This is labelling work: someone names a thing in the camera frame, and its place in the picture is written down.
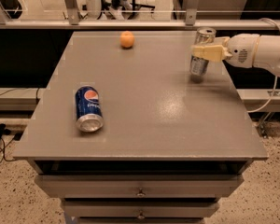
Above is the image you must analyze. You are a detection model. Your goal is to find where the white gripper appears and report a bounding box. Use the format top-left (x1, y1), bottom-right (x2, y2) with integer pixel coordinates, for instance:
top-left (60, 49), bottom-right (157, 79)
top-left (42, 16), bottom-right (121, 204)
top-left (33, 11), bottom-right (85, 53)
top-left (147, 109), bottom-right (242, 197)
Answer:
top-left (191, 34), bottom-right (259, 68)

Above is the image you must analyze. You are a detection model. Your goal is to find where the silver redbull can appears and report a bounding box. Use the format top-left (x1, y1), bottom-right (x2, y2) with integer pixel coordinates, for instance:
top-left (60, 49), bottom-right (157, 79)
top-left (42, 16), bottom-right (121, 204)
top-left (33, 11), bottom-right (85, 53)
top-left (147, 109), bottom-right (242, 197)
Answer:
top-left (189, 27), bottom-right (217, 77)

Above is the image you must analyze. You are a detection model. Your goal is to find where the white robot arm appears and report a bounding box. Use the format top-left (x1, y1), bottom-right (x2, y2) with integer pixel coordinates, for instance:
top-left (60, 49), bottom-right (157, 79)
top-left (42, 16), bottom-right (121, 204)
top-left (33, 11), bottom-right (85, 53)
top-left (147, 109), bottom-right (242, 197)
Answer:
top-left (191, 34), bottom-right (280, 77)

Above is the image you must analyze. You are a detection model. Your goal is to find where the blue pepsi can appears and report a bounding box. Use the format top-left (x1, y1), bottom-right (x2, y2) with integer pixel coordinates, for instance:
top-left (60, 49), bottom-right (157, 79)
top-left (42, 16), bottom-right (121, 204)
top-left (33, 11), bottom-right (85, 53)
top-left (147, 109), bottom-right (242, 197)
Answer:
top-left (75, 86), bottom-right (104, 133)

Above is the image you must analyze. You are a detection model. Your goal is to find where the orange fruit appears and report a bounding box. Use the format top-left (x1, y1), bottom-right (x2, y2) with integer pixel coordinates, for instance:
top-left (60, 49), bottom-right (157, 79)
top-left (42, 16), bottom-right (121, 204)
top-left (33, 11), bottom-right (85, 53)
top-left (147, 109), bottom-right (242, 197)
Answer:
top-left (119, 31), bottom-right (134, 49)

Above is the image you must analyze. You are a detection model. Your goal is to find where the grey drawer cabinet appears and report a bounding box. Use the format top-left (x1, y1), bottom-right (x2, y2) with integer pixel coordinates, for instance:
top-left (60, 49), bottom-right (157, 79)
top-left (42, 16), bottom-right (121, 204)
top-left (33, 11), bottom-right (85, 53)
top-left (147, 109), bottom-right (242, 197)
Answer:
top-left (14, 32), bottom-right (267, 224)

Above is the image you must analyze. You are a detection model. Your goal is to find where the upper grey drawer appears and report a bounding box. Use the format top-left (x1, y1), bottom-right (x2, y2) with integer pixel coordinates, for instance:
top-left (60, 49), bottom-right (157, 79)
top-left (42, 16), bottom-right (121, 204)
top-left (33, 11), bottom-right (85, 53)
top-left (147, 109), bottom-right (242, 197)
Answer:
top-left (35, 175), bottom-right (244, 199)

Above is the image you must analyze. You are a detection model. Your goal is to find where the grey drawer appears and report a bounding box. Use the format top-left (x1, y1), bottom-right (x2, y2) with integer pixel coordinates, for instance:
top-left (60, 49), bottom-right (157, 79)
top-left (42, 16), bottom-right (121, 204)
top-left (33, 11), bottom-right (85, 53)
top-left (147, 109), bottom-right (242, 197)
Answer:
top-left (62, 200), bottom-right (219, 219)
top-left (35, 175), bottom-right (244, 199)

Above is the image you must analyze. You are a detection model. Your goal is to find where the lower grey drawer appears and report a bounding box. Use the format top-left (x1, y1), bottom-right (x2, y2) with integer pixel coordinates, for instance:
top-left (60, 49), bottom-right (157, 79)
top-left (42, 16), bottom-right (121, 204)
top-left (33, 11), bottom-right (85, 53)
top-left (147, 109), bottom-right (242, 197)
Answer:
top-left (62, 200), bottom-right (219, 219)

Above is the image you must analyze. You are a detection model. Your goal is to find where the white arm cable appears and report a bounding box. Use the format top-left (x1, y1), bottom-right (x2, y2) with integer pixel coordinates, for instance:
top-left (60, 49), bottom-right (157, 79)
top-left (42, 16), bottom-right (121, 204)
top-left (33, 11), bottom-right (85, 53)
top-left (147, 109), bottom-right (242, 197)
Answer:
top-left (247, 17), bottom-right (280, 114)

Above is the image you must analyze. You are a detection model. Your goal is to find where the metal guard rail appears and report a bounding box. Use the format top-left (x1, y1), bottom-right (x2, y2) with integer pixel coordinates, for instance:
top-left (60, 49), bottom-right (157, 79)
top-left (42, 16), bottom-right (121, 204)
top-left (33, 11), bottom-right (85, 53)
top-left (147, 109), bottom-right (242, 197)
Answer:
top-left (0, 12), bottom-right (280, 31)

